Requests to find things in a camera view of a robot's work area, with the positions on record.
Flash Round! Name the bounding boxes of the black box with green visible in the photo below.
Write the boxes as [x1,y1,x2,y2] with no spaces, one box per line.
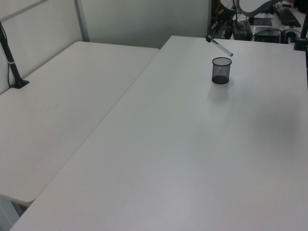
[232,20,253,40]

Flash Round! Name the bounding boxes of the white side table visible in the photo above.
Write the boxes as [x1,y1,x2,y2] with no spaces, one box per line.
[0,41,161,206]

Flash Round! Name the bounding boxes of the grey metal partition post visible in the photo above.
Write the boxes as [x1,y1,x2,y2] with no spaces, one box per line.
[74,0,90,42]

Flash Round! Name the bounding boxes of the black electronic device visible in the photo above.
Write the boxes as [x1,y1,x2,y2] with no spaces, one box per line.
[253,26,282,43]

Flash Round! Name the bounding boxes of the black keyboard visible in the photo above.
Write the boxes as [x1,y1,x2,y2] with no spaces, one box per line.
[273,2,302,27]

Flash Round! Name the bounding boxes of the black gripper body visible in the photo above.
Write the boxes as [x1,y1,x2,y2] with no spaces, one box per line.
[215,0,236,26]

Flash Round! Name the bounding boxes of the black camera stand with cable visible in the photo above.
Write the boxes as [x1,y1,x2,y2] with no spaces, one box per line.
[0,21,30,90]

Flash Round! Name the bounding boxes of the black mesh pen cup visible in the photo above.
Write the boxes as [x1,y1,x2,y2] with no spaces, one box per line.
[211,57,233,85]

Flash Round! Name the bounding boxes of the blue and white marker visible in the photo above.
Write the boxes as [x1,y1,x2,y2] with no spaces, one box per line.
[205,35,234,57]

